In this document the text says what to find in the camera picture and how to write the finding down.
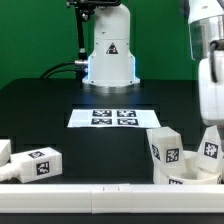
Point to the white U-shaped obstacle fence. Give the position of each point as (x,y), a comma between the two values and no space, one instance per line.
(34,197)

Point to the paper sheet with tags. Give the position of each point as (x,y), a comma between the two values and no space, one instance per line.
(113,118)

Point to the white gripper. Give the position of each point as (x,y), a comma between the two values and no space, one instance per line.
(211,94)

